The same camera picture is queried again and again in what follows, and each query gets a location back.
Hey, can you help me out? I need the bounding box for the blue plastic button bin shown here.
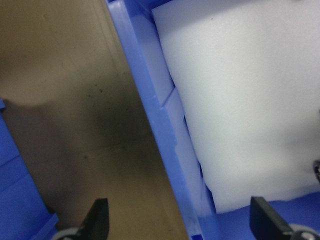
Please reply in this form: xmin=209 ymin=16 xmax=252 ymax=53
xmin=0 ymin=98 xmax=60 ymax=240

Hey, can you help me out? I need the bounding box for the white foam liner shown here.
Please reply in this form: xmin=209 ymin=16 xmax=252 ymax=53
xmin=151 ymin=0 xmax=320 ymax=216

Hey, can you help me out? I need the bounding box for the black metal switch part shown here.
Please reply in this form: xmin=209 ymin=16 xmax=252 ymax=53
xmin=312 ymin=158 xmax=320 ymax=181

